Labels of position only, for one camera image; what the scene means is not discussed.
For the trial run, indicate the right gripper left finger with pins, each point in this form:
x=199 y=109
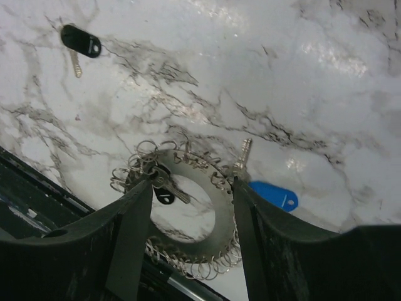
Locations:
x=96 y=257

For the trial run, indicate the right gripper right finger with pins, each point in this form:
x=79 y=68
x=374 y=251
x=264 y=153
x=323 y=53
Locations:
x=286 y=258

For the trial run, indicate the key with black tag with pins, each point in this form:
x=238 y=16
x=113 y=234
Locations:
x=80 y=42

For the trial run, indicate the round metal keyring disc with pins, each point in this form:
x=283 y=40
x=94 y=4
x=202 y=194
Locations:
x=200 y=239

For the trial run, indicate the key with blue tag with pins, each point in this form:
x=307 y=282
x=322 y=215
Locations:
x=283 y=198

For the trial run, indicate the small key on disc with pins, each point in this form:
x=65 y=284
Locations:
x=162 y=180

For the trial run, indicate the black front mounting rail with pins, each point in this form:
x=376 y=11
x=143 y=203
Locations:
x=33 y=206

